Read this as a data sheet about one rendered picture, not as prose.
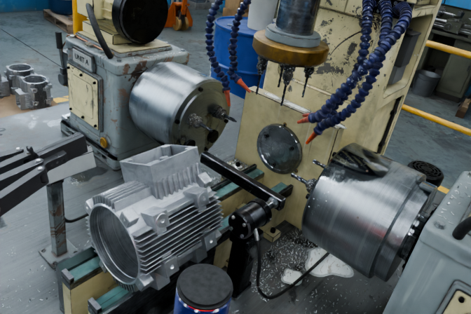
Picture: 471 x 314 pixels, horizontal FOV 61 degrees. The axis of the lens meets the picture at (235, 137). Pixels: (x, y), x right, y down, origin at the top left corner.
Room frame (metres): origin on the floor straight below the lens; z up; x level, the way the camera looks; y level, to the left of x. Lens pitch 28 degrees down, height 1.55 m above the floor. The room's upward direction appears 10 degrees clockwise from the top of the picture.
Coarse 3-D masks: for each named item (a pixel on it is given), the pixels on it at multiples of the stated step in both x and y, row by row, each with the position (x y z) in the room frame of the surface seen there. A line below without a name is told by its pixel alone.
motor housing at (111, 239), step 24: (120, 192) 0.57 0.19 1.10; (144, 192) 0.58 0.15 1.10; (216, 192) 0.65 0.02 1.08; (96, 216) 0.59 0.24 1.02; (168, 216) 0.55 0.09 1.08; (192, 216) 0.59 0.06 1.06; (216, 216) 0.63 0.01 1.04; (96, 240) 0.58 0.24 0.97; (120, 240) 0.60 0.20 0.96; (144, 240) 0.51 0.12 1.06; (168, 240) 0.53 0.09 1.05; (192, 240) 0.57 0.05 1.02; (120, 264) 0.56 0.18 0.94; (144, 264) 0.48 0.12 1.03
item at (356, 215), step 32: (352, 160) 0.73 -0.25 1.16; (384, 160) 0.74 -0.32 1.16; (320, 192) 0.69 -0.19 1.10; (352, 192) 0.67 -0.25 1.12; (384, 192) 0.65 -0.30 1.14; (416, 192) 0.66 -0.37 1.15; (320, 224) 0.66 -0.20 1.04; (352, 224) 0.63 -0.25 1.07; (384, 224) 0.61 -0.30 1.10; (416, 224) 0.65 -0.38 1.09; (352, 256) 0.62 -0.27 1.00; (384, 256) 0.59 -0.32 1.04
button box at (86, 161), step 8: (88, 152) 0.73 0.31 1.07; (72, 160) 0.70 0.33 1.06; (80, 160) 0.71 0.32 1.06; (88, 160) 0.73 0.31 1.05; (56, 168) 0.67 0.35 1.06; (64, 168) 0.68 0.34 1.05; (72, 168) 0.69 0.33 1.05; (80, 168) 0.71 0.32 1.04; (88, 168) 0.72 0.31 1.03; (48, 176) 0.65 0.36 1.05; (56, 176) 0.66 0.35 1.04; (64, 176) 0.68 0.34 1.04
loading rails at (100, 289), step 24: (240, 192) 0.92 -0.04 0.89; (288, 192) 0.93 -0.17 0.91; (72, 264) 0.55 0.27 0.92; (96, 264) 0.56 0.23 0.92; (192, 264) 0.62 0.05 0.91; (216, 264) 0.70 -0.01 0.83; (72, 288) 0.51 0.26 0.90; (96, 288) 0.55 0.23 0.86; (120, 288) 0.52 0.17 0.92; (168, 288) 0.57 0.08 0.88; (72, 312) 0.51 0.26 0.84; (96, 312) 0.46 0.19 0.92; (120, 312) 0.47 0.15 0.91; (144, 312) 0.52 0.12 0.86; (168, 312) 0.57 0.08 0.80
